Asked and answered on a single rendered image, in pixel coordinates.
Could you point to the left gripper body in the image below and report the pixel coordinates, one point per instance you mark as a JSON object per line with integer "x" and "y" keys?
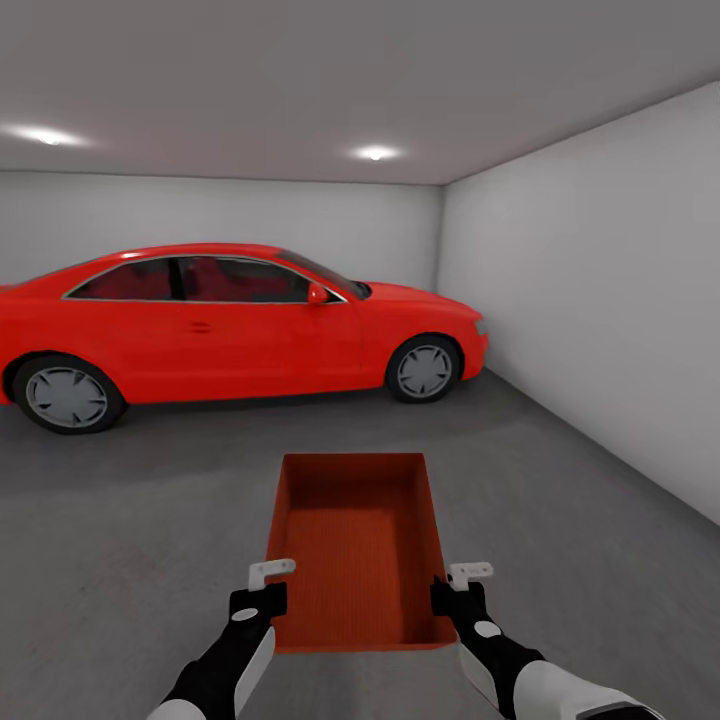
{"x": 274, "y": 595}

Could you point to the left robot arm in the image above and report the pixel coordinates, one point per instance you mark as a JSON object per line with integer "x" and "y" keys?
{"x": 219, "y": 686}

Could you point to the car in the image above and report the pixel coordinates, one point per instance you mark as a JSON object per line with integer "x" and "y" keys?
{"x": 215, "y": 321}

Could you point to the storage box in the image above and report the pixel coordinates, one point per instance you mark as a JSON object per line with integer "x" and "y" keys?
{"x": 362, "y": 530}

